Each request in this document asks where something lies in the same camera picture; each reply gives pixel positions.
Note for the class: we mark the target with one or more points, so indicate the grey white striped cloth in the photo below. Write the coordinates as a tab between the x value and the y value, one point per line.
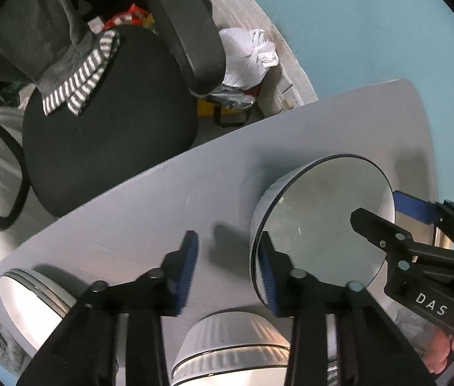
78	84

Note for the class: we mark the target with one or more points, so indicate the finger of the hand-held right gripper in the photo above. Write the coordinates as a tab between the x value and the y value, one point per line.
412	207
376	229

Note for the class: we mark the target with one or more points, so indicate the grey garment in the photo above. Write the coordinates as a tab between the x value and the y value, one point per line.
29	20

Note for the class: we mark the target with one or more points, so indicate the black office chair seat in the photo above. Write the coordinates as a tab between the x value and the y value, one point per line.
110	140

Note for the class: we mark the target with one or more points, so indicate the clear crumpled plastic wrap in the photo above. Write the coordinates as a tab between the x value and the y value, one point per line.
412	329

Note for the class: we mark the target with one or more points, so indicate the white ribbed bowl black rim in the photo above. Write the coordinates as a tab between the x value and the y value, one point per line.
231	329
231	378
323	217

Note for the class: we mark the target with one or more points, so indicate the silver foil bag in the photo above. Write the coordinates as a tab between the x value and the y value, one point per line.
231	98

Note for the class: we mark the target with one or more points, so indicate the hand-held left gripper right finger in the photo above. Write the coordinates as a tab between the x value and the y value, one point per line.
269	281

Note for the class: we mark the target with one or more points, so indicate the person's right hand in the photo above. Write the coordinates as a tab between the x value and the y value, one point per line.
438	350

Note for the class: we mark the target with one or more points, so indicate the white plastic bag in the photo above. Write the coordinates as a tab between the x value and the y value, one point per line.
247	56

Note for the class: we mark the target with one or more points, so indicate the white cardboard box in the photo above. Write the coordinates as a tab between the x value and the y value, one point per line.
285	90

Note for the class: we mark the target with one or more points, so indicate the red yellow snack bag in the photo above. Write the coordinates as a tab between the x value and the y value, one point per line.
126	16

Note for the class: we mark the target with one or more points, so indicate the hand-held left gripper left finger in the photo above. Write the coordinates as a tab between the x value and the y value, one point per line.
186	273

